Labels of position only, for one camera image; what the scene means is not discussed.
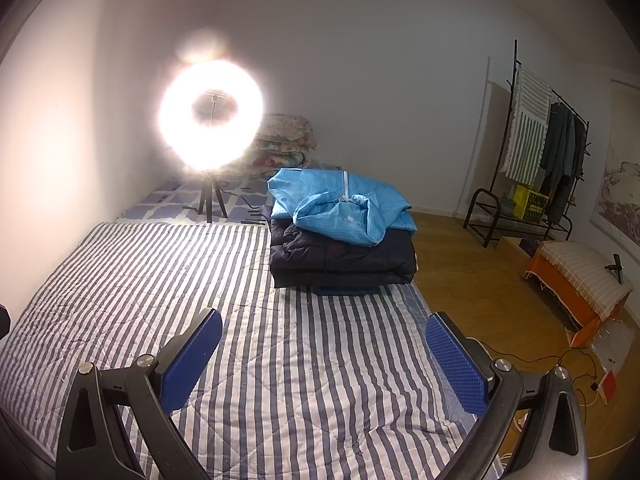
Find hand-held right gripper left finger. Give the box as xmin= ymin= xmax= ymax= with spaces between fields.
xmin=55 ymin=308 xmax=224 ymax=480

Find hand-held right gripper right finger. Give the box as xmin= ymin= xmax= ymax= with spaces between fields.
xmin=425 ymin=311 xmax=589 ymax=480

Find blue work coat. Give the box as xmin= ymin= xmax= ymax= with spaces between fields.
xmin=266 ymin=166 xmax=419 ymax=248

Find dark hanging clothes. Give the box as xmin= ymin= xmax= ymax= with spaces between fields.
xmin=538 ymin=102 xmax=588 ymax=224

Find black metal clothes rack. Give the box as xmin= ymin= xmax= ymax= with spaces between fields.
xmin=462 ymin=39 xmax=592 ymax=249

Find grey striped quilted blanket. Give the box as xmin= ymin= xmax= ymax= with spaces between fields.
xmin=0 ymin=220 xmax=503 ymax=480

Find orange cardboard box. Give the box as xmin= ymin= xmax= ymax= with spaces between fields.
xmin=522 ymin=240 xmax=634 ymax=349

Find dark puffer jacket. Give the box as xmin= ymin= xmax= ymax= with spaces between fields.
xmin=269 ymin=216 xmax=419 ymax=292

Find red and white packet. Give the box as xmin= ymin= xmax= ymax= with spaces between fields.
xmin=597 ymin=369 xmax=619 ymax=407

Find checked cloth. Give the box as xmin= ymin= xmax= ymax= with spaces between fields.
xmin=537 ymin=240 xmax=634 ymax=322

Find black tripod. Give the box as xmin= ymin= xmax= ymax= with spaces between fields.
xmin=191 ymin=170 xmax=230 ymax=224

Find yellow crate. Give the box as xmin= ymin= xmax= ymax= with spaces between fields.
xmin=512 ymin=184 xmax=552 ymax=224

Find small black stand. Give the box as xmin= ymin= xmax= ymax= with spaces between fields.
xmin=603 ymin=254 xmax=627 ymax=284

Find folded floral quilt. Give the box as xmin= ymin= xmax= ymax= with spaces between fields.
xmin=244 ymin=112 xmax=319 ymax=177

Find green striped towel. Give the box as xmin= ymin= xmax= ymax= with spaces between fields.
xmin=499 ymin=62 xmax=554 ymax=182

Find black floor cable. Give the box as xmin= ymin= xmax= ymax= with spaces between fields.
xmin=479 ymin=342 xmax=602 ymax=412

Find wall painting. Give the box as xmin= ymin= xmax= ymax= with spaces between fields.
xmin=590 ymin=76 xmax=640 ymax=242

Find ring light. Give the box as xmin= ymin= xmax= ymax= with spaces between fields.
xmin=158 ymin=56 xmax=266 ymax=172

